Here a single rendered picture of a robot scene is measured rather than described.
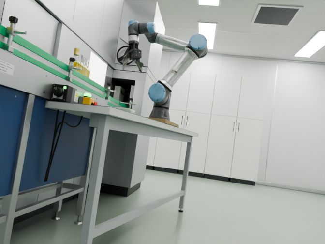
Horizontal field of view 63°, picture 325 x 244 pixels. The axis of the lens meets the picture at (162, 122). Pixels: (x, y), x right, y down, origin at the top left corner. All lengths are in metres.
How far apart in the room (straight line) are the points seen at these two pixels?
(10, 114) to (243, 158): 4.84
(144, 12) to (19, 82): 2.19
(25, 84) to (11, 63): 0.11
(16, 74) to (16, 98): 0.10
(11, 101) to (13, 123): 0.09
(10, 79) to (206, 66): 5.36
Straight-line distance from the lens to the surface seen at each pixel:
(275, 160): 6.18
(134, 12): 3.20
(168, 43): 2.02
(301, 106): 6.39
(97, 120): 1.24
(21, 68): 1.21
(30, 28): 1.78
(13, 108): 1.22
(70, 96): 1.38
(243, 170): 5.60
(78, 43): 2.21
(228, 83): 5.68
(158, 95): 1.74
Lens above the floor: 0.64
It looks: 4 degrees up
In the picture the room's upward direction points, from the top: 8 degrees clockwise
